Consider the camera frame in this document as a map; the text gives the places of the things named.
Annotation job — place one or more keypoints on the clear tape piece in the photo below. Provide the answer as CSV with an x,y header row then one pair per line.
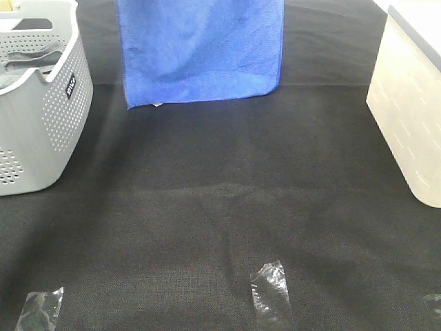
x,y
40,311
432,302
271,298

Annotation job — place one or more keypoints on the clear tape piece centre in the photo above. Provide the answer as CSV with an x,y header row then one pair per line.
x,y
271,298

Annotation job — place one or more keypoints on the blue microfibre towel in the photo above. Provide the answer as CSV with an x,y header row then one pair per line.
x,y
191,51

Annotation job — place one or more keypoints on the white plastic storage box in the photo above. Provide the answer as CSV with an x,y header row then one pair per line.
x,y
404,94

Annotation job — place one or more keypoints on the clear tape piece right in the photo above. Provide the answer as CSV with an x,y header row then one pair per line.
x,y
432,302

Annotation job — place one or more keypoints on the black fabric table mat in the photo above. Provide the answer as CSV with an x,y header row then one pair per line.
x,y
163,213

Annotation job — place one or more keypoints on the grey towel in basket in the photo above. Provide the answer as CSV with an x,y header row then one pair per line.
x,y
43,59

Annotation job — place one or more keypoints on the clear tape piece left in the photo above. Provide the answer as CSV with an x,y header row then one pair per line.
x,y
40,311

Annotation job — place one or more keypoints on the grey perforated laundry basket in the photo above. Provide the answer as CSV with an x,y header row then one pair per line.
x,y
42,115

